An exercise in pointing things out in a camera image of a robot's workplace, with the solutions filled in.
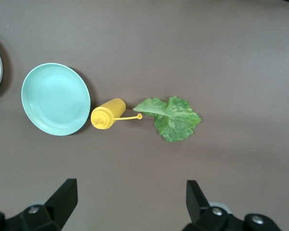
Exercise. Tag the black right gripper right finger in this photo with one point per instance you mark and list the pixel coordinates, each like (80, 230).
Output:
(200, 211)

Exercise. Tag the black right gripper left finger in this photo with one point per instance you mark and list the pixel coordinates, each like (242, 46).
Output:
(57, 207)

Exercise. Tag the green lettuce leaf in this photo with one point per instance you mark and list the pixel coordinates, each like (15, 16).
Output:
(175, 120)

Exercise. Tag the mint green plate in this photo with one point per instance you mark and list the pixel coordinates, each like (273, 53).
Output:
(55, 98)

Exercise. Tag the yellow mustard squeeze bottle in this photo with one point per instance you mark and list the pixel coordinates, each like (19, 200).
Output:
(110, 111)

